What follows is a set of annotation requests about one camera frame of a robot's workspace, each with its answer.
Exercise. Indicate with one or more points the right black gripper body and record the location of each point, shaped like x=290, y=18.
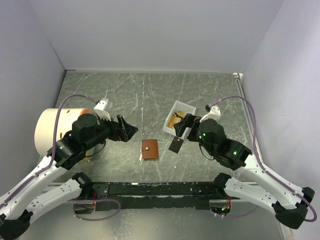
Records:
x=194, y=135

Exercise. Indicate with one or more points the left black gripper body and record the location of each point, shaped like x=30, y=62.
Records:
x=105, y=129

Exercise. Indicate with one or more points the white card tray box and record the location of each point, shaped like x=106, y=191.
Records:
x=177, y=106

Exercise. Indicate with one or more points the brown leather card holder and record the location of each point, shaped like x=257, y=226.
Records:
x=149, y=149

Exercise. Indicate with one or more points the black card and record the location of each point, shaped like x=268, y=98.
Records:
x=176, y=144

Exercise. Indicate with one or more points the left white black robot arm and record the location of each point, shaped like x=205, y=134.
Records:
x=26, y=202

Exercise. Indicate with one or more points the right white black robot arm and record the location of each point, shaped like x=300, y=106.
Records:
x=288, y=202

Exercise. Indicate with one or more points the white orange cylinder drum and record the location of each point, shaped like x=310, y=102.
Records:
x=44, y=130

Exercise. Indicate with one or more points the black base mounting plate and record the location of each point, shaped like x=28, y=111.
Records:
x=149, y=195

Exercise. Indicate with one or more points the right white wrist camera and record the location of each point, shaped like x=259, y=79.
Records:
x=213, y=112

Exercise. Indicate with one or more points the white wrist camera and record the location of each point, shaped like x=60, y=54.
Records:
x=102, y=108
x=213, y=112

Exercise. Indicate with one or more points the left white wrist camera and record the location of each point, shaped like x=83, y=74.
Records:
x=102, y=108

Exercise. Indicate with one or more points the aluminium right side rail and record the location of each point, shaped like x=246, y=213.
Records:
x=252, y=121

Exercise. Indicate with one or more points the aluminium rail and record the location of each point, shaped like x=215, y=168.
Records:
x=83, y=189
x=252, y=121

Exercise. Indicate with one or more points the aluminium front rail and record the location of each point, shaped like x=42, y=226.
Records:
x=83, y=189

